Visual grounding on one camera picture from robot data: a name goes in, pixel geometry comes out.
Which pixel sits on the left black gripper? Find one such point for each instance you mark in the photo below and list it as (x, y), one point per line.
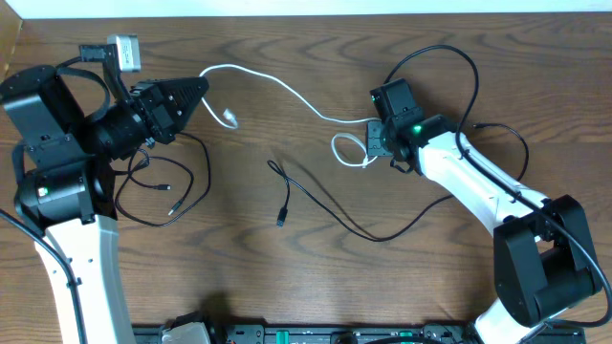
(169, 115)

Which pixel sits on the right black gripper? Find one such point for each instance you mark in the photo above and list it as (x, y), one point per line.
(373, 147)

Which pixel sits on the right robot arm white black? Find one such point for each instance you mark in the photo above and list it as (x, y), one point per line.
(543, 255)

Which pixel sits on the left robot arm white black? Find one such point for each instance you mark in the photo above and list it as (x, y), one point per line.
(65, 184)

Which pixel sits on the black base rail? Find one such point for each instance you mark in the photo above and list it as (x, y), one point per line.
(197, 327)

